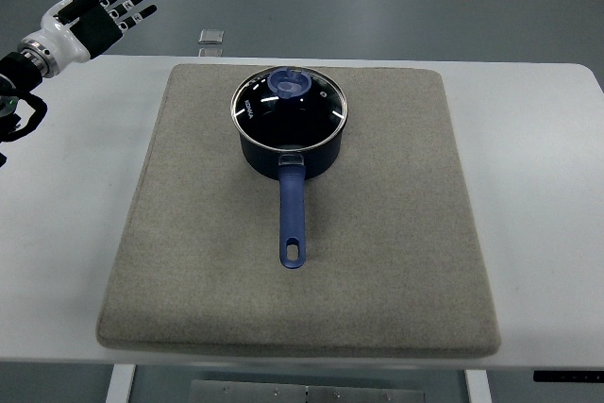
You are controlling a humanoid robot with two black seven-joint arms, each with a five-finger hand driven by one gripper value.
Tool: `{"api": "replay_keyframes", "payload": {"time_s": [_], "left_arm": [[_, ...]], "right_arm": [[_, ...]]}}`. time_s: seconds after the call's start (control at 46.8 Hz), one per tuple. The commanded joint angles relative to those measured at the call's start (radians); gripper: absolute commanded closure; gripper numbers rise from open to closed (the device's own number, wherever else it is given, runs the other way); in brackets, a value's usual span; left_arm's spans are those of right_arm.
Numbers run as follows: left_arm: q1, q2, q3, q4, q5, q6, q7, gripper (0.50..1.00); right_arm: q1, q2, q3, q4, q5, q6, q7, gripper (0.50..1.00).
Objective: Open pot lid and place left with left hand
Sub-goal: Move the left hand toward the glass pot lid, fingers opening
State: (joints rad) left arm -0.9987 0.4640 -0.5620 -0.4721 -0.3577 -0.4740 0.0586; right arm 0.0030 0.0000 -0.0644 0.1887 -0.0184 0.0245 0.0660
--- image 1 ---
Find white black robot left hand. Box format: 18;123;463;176
18;0;157;78

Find glass pot lid blue knob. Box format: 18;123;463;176
230;66;348;150

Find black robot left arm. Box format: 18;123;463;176
1;49;48;143

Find metal floor plate far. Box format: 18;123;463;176
198;28;224;44

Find white table leg left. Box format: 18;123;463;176
105;364;136;403

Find white table leg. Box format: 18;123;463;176
464;370;493;403
105;364;136;403

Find metal plate under table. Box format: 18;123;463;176
188;379;426;403

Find beige fabric mat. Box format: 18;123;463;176
96;64;500;359

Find white table leg right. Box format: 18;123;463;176
464;370;493;403

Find black table control panel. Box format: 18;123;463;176
533;370;604;383

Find dark blue saucepan blue handle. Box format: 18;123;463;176
238;130;343;269

